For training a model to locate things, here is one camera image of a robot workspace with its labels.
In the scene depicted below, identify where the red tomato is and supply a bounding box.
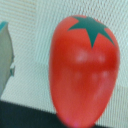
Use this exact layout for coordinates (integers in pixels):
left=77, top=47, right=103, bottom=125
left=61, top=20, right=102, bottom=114
left=49, top=15, right=120, bottom=128

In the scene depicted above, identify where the beige woven placemat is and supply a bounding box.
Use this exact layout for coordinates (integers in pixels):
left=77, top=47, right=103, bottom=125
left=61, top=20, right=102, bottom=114
left=0, top=0, right=128, bottom=128

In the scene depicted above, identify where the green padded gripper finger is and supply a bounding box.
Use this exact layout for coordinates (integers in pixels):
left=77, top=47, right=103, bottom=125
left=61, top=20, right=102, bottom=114
left=0, top=21, right=15, bottom=96

